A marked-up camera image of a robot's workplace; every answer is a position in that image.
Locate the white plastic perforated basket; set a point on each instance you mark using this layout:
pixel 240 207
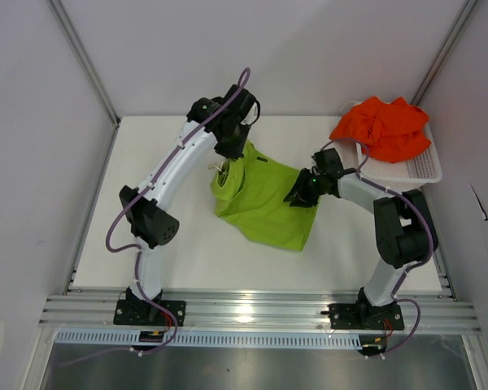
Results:
pixel 410 174

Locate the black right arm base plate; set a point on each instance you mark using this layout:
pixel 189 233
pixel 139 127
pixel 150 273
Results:
pixel 360 316

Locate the aluminium frame rail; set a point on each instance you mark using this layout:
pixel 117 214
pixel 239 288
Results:
pixel 258 311

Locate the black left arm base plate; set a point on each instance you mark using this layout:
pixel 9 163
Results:
pixel 134 311

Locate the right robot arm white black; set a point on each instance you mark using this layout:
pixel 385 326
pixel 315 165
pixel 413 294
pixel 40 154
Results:
pixel 404 231

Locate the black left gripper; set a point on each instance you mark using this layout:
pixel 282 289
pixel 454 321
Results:
pixel 237 152

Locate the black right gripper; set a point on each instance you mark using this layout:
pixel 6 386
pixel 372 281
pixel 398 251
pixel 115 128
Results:
pixel 296 191

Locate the white slotted cable duct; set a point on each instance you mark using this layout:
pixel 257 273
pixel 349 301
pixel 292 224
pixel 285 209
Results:
pixel 220 339

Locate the lime green shorts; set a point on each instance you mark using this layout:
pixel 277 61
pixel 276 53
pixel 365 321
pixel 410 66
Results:
pixel 250 192

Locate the left corner aluminium post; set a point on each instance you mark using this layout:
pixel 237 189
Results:
pixel 74 41

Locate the corner aluminium post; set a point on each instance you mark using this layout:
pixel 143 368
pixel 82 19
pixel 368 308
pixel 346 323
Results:
pixel 74 41
pixel 449 43

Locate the right corner aluminium post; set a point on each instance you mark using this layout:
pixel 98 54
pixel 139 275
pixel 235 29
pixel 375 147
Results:
pixel 449 43

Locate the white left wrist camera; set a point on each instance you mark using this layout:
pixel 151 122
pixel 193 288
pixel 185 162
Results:
pixel 253 115

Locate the orange shorts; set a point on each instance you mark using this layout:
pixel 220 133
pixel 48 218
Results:
pixel 389 132

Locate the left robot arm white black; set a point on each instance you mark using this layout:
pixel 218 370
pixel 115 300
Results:
pixel 146 206

